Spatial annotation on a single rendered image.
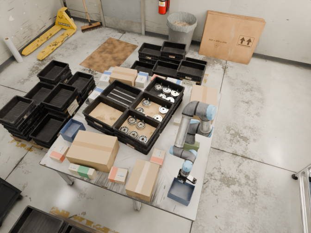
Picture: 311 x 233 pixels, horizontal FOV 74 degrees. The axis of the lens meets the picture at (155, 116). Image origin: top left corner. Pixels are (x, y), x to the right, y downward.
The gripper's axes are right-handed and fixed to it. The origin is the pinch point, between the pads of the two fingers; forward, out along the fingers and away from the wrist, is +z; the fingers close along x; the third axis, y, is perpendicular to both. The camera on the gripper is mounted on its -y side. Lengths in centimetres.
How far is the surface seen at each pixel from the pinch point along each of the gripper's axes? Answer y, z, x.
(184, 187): -1.7, 4.8, 3.1
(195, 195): -12.9, 12.2, 2.7
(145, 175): 33.4, -3.6, 10.6
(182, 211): -6.7, 12.2, 20.4
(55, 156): 124, 5, 27
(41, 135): 195, 56, -1
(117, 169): 62, 5, 14
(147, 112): 64, 0, -57
